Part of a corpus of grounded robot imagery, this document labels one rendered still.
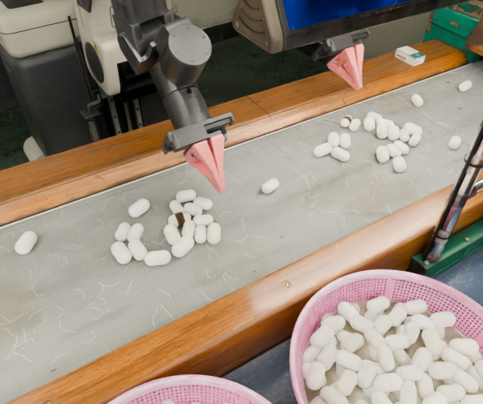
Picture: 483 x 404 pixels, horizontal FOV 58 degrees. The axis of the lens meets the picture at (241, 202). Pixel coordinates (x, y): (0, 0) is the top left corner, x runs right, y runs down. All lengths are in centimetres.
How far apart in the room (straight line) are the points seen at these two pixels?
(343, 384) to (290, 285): 13
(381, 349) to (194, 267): 27
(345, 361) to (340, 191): 31
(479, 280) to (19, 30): 123
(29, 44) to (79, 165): 66
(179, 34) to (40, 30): 84
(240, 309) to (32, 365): 25
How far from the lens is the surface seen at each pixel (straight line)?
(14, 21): 138
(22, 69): 142
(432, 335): 61
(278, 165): 79
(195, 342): 53
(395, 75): 109
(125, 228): 67
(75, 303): 63
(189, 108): 63
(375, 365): 58
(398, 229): 68
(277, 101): 93
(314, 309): 57
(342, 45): 88
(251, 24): 48
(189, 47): 59
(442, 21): 131
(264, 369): 62
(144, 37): 66
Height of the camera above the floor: 123
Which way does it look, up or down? 43 degrees down
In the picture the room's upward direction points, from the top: straight up
